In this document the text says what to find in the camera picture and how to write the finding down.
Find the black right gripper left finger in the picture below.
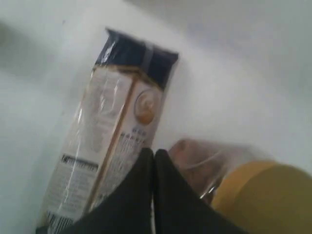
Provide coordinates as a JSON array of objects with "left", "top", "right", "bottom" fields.
[{"left": 36, "top": 148, "right": 154, "bottom": 234}]

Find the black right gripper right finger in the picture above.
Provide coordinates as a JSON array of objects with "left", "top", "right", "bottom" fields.
[{"left": 154, "top": 149, "right": 245, "bottom": 234}]

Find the clear nut jar gold lid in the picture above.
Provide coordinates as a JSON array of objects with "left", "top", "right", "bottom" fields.
[{"left": 169, "top": 139, "right": 312, "bottom": 234}]

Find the long pasta packet dark blue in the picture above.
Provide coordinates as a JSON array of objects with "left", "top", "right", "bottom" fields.
[{"left": 37, "top": 28, "right": 179, "bottom": 234}]

